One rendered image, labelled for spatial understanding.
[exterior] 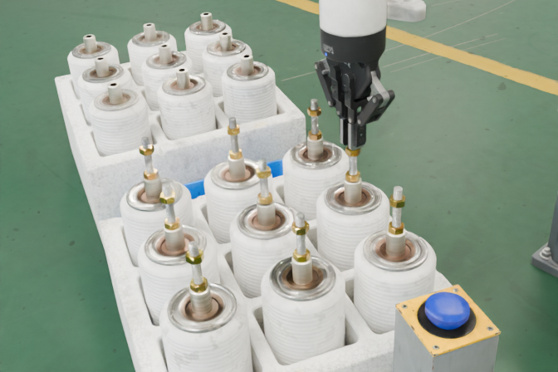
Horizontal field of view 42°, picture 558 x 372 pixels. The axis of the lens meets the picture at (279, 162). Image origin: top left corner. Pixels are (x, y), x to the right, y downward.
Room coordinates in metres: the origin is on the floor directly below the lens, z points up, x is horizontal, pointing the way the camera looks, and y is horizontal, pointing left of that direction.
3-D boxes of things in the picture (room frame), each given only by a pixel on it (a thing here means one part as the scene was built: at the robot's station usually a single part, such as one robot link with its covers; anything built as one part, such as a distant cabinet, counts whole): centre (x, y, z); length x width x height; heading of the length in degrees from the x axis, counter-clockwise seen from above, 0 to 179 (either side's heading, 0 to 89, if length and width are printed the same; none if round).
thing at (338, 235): (0.78, -0.09, 0.16); 0.10 x 0.10 x 0.18
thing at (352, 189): (0.78, -0.09, 0.26); 0.02 x 0.02 x 0.03
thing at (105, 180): (1.25, 0.20, 0.09); 0.39 x 0.39 x 0.18; 21
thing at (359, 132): (0.76, -0.10, 0.36); 0.03 x 0.01 x 0.05; 30
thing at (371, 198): (0.78, -0.09, 0.25); 0.08 x 0.08 x 0.01
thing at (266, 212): (0.74, 0.02, 0.26); 0.02 x 0.02 x 0.03
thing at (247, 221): (0.74, 0.02, 0.25); 0.08 x 0.08 x 0.01
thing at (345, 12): (0.78, -0.11, 0.52); 0.11 x 0.09 x 0.06; 120
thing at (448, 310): (0.49, -0.15, 0.32); 0.04 x 0.04 x 0.02
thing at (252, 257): (0.74, 0.02, 0.16); 0.10 x 0.10 x 0.18
